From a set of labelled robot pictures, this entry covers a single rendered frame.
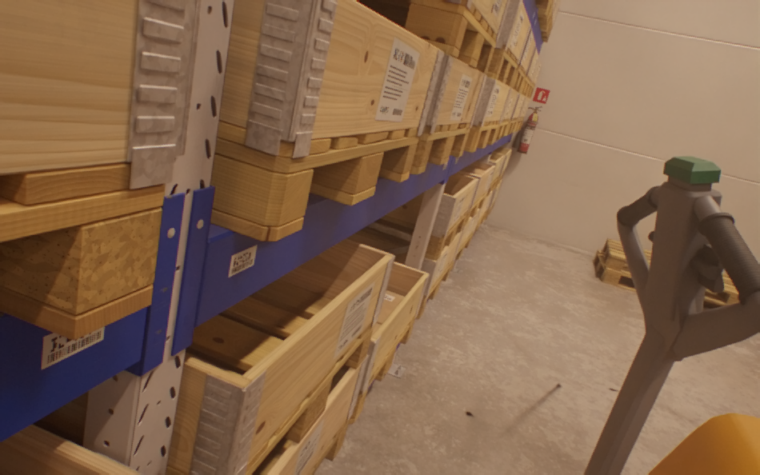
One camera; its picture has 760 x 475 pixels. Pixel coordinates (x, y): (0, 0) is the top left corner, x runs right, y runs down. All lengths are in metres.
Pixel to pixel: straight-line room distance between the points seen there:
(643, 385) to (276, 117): 0.72
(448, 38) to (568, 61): 5.04
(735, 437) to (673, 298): 0.62
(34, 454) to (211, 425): 0.24
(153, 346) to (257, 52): 0.39
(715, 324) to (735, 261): 0.10
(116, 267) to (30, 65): 0.17
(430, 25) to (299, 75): 0.90
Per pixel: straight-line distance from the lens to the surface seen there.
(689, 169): 0.89
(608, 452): 1.08
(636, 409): 1.03
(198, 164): 0.67
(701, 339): 0.90
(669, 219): 0.94
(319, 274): 1.61
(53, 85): 0.41
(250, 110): 0.74
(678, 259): 0.91
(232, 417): 0.88
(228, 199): 0.77
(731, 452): 1.47
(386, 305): 2.34
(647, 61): 6.61
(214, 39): 0.66
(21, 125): 0.40
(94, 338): 0.64
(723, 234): 0.84
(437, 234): 2.64
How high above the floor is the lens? 1.44
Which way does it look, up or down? 18 degrees down
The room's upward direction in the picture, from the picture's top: 15 degrees clockwise
